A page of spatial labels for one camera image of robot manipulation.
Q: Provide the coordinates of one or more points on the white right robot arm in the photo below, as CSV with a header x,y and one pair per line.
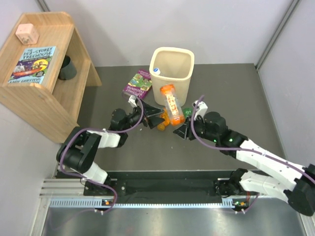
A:
x,y
282,179

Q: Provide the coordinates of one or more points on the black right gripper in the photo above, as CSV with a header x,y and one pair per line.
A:
x,y
182,130

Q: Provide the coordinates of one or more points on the cream plastic bin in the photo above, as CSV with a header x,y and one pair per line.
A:
x,y
176,66

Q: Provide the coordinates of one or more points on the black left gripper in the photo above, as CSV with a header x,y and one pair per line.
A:
x,y
148,110

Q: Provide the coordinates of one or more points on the aluminium corner post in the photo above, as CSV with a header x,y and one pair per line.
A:
x,y
293,5

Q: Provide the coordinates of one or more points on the green plastic bottle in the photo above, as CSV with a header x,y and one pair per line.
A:
x,y
187,112

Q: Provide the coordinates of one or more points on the purple Treehouse book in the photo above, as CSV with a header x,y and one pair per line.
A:
x,y
139,85

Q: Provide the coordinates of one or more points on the orange bottle white cap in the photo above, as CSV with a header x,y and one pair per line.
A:
x,y
172,105

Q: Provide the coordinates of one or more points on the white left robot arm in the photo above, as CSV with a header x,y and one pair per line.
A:
x,y
76,156

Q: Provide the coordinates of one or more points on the dark grey cup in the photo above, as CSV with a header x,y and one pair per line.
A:
x,y
67,70

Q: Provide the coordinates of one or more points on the blue Treehouse book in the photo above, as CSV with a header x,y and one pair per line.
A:
x,y
34,66

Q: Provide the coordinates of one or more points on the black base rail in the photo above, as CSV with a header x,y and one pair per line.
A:
x,y
171,187

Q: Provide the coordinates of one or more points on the wooden shelf unit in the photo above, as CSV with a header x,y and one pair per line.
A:
x,y
52,109

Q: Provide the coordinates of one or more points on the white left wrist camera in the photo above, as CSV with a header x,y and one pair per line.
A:
x,y
133,101

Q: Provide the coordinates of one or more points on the pink cube block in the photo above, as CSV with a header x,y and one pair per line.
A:
x,y
27,34

